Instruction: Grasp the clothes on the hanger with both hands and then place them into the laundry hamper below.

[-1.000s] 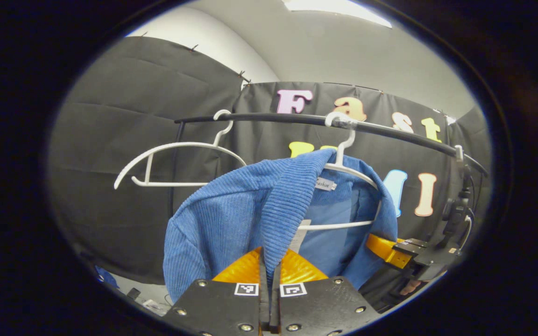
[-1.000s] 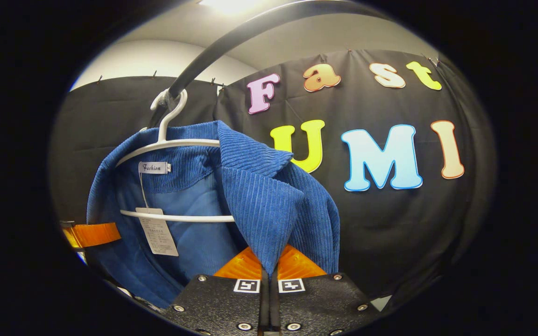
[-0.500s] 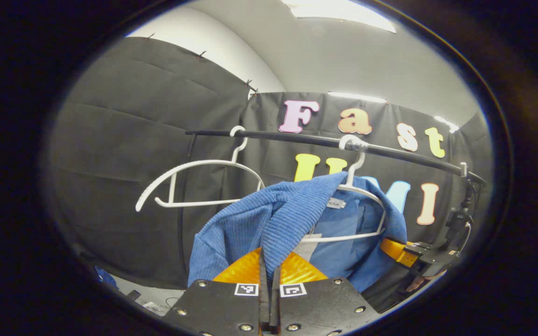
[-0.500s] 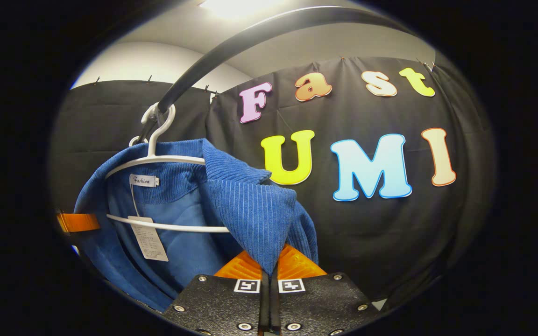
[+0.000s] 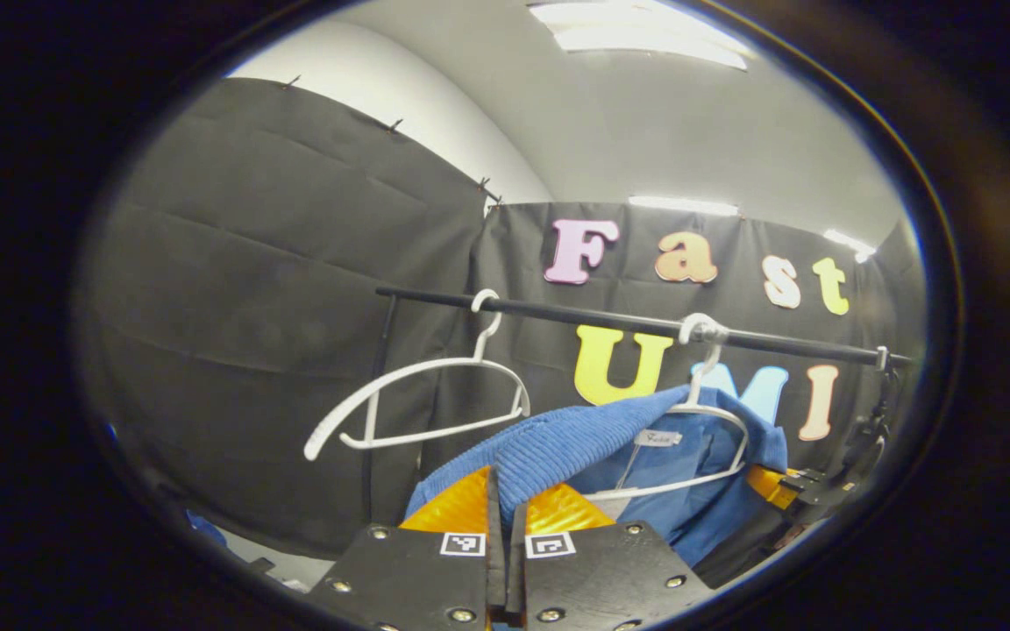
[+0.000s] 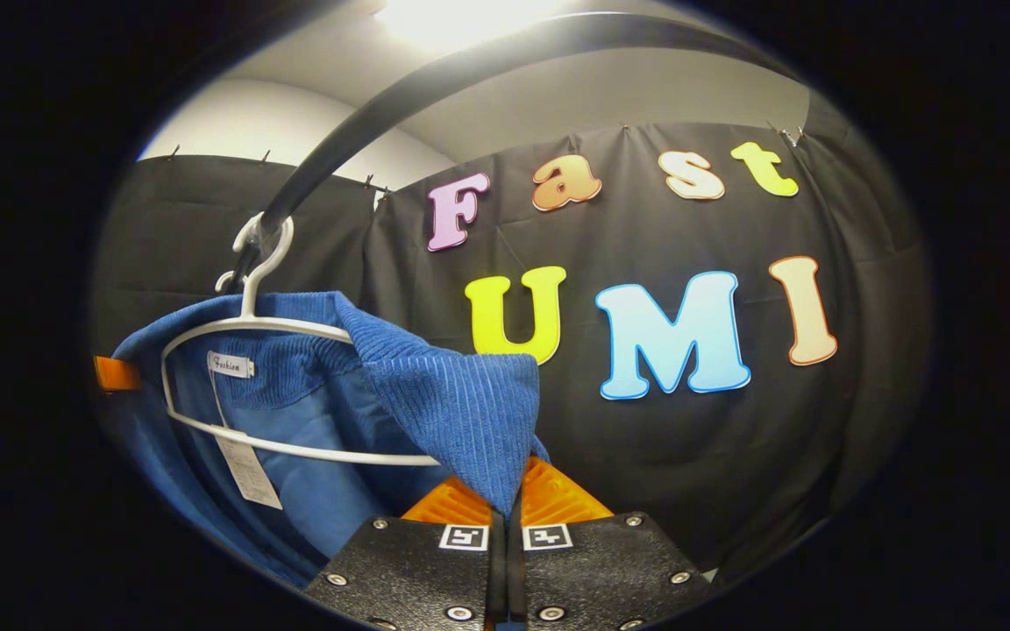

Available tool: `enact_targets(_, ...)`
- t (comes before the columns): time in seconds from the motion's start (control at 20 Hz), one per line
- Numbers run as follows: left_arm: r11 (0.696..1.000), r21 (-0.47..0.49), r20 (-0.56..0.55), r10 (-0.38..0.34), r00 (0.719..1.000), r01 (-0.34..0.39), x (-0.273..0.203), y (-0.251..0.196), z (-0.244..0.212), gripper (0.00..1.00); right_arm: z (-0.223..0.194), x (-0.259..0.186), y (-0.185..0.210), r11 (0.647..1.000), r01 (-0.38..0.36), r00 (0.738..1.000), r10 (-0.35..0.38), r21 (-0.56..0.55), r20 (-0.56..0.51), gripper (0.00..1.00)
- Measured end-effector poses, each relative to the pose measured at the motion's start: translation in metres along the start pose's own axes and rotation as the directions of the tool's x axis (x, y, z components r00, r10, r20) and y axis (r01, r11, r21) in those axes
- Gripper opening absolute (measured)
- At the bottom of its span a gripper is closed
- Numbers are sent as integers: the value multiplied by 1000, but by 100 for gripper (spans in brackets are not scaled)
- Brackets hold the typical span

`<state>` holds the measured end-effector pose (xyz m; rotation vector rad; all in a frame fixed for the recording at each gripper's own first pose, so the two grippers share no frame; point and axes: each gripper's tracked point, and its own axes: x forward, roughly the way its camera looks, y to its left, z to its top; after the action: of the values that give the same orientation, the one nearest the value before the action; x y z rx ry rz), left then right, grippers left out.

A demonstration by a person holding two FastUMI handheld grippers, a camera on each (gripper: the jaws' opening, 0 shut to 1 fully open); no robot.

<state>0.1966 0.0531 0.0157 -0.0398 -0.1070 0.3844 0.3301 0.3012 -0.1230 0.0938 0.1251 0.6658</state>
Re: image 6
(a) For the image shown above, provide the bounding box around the large ceiling light panel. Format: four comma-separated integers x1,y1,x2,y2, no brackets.
373,0,576,50

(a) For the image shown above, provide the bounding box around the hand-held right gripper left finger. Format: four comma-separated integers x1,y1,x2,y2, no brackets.
302,476,508,631

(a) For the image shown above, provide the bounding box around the black backdrop cloth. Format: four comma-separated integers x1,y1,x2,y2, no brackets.
89,92,931,579

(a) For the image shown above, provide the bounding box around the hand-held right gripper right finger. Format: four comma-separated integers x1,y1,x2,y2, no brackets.
507,456,718,631

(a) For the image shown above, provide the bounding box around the blue corduroy jacket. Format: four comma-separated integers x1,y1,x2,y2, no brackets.
106,291,551,590

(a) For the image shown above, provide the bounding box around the black metal clothes rack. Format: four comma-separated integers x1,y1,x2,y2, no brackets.
220,11,808,294

